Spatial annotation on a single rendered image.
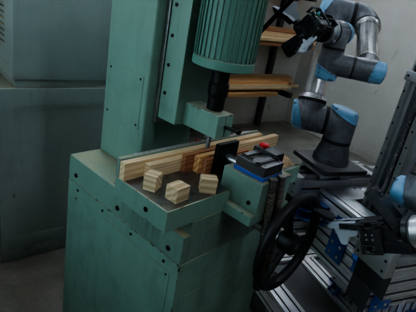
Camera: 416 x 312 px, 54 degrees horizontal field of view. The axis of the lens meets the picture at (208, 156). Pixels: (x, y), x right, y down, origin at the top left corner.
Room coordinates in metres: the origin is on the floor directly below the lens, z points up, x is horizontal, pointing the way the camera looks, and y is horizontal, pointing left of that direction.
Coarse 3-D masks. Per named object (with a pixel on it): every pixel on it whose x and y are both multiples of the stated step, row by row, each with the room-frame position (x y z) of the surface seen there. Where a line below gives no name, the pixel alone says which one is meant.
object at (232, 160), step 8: (216, 144) 1.08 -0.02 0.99; (224, 144) 1.08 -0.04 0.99; (232, 144) 1.11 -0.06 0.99; (216, 152) 1.07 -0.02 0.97; (224, 152) 1.09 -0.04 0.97; (232, 152) 1.12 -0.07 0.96; (216, 160) 1.07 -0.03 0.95; (224, 160) 1.10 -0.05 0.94; (232, 160) 1.08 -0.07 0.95; (216, 168) 1.07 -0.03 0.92
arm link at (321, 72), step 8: (328, 48) 1.38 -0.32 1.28; (336, 48) 1.37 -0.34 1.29; (320, 56) 1.40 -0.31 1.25; (328, 56) 1.37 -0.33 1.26; (336, 56) 1.37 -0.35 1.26; (344, 56) 1.38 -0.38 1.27; (352, 56) 1.39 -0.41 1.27; (320, 64) 1.39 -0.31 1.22; (328, 64) 1.37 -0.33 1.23; (336, 64) 1.37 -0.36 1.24; (344, 64) 1.36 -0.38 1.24; (352, 64) 1.36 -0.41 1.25; (320, 72) 1.38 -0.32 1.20; (328, 72) 1.37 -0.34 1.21; (336, 72) 1.37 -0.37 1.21; (344, 72) 1.36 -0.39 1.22; (328, 80) 1.38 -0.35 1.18
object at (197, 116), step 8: (192, 104) 1.17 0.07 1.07; (200, 104) 1.18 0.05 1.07; (184, 112) 1.18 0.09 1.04; (192, 112) 1.16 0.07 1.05; (200, 112) 1.14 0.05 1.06; (208, 112) 1.12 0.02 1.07; (216, 112) 1.13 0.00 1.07; (224, 112) 1.15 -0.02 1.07; (184, 120) 1.17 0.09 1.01; (192, 120) 1.15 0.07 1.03; (200, 120) 1.13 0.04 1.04; (208, 120) 1.11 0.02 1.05; (216, 120) 1.10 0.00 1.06; (224, 120) 1.11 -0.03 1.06; (232, 120) 1.14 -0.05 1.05; (200, 128) 1.13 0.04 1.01; (208, 128) 1.11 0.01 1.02; (216, 128) 1.09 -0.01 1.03; (208, 136) 1.14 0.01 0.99; (216, 136) 1.10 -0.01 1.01; (224, 136) 1.12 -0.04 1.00
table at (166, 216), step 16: (176, 176) 1.01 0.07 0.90; (192, 176) 1.03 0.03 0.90; (128, 192) 0.91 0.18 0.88; (144, 192) 0.89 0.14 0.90; (160, 192) 0.91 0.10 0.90; (192, 192) 0.94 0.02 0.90; (224, 192) 0.98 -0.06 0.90; (144, 208) 0.86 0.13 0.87; (160, 208) 0.83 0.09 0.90; (176, 208) 0.84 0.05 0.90; (192, 208) 0.88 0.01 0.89; (208, 208) 0.93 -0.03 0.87; (224, 208) 0.97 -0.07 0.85; (240, 208) 0.96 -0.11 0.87; (160, 224) 0.83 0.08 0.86; (176, 224) 0.85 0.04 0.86
